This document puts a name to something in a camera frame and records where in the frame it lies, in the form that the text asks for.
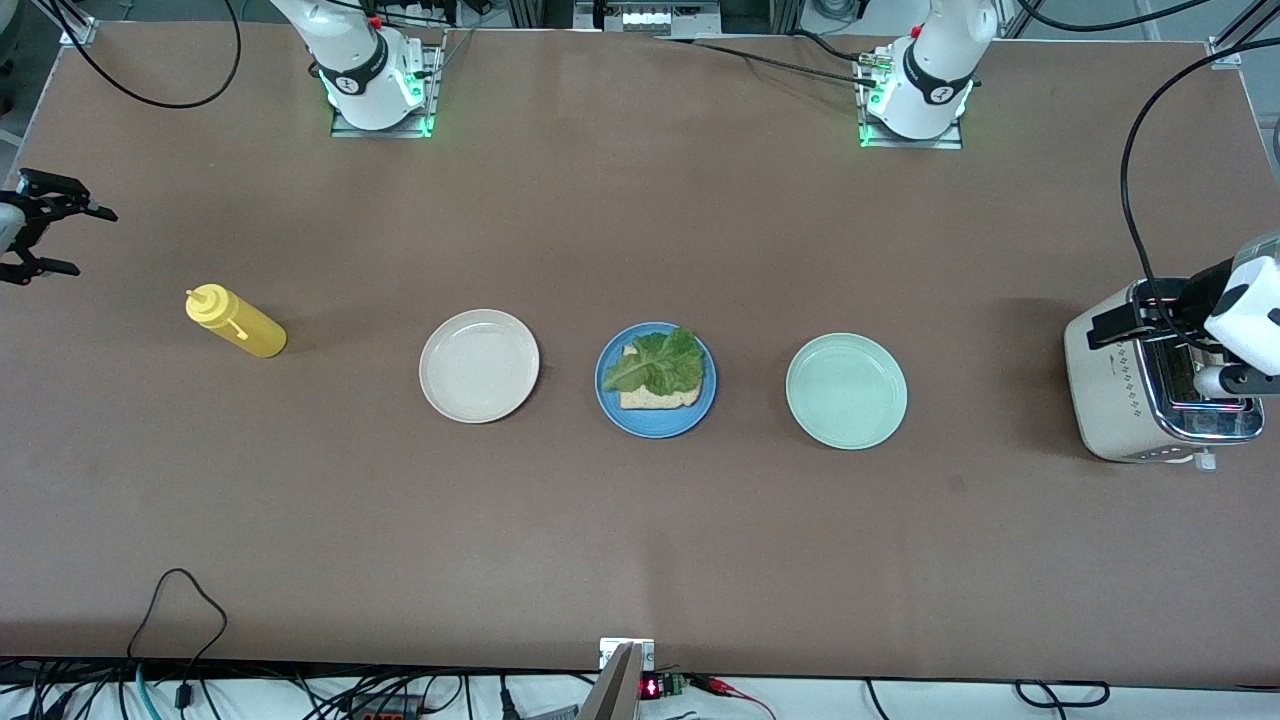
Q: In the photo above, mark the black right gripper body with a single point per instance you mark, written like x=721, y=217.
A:
x=30, y=222

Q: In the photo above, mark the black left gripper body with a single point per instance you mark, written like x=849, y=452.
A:
x=1186, y=297

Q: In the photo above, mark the yellow mustard squeeze bottle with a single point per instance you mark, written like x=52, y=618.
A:
x=250, y=335

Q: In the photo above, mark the green lettuce leaf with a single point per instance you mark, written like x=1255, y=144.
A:
x=660, y=365

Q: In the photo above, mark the bread slice with dark crust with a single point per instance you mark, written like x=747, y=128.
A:
x=660, y=402

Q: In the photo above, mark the mint green round plate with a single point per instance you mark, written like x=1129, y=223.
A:
x=846, y=392

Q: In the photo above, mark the beige round plate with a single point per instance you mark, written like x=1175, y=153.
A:
x=480, y=365

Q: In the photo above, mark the blue round plate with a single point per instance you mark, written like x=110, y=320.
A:
x=640, y=425

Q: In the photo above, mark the cream and chrome toaster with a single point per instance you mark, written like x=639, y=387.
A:
x=1110, y=390

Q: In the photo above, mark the red clip lead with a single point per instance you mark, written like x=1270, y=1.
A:
x=720, y=686

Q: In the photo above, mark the grey device with sockets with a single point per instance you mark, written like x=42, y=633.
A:
x=645, y=20

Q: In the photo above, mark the orange power strip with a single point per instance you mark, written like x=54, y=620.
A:
x=385, y=712

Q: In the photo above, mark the red LED display module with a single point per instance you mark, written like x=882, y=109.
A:
x=650, y=688

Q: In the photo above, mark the grey aluminium bar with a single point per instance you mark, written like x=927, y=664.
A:
x=615, y=695

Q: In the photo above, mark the aluminium corner bracket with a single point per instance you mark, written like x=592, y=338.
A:
x=1222, y=50
x=78, y=32

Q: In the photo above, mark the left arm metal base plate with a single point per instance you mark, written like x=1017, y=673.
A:
x=945, y=144

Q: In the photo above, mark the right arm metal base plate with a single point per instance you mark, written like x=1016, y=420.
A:
x=345, y=131

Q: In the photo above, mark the white mounting bracket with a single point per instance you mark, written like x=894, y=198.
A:
x=610, y=650

